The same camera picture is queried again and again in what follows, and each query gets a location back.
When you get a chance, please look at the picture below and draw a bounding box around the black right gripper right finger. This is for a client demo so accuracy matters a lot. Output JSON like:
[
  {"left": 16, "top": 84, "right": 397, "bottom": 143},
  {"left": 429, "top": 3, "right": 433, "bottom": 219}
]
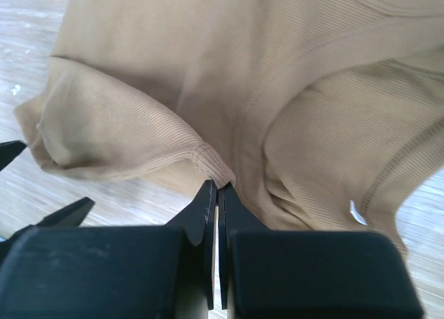
[{"left": 218, "top": 185, "right": 424, "bottom": 319}]

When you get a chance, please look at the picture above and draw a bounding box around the tan brown garment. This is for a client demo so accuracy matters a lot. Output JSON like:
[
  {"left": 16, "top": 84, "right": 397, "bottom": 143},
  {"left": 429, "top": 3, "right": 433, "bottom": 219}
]
[{"left": 15, "top": 0, "right": 443, "bottom": 252}]

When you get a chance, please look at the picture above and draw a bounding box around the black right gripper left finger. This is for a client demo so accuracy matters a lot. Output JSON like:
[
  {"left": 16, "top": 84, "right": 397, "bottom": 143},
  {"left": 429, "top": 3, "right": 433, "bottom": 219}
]
[{"left": 1, "top": 180, "right": 217, "bottom": 318}]

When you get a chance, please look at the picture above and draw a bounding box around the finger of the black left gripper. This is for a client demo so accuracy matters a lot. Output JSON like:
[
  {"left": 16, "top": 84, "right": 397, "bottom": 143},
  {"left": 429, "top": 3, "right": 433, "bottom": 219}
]
[
  {"left": 0, "top": 140, "right": 27, "bottom": 171},
  {"left": 36, "top": 197, "right": 95, "bottom": 227}
]

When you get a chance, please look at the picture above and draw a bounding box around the white paper scrap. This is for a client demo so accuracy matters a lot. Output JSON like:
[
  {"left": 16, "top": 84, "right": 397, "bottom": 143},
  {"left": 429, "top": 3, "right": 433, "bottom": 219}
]
[{"left": 11, "top": 85, "right": 21, "bottom": 96}]

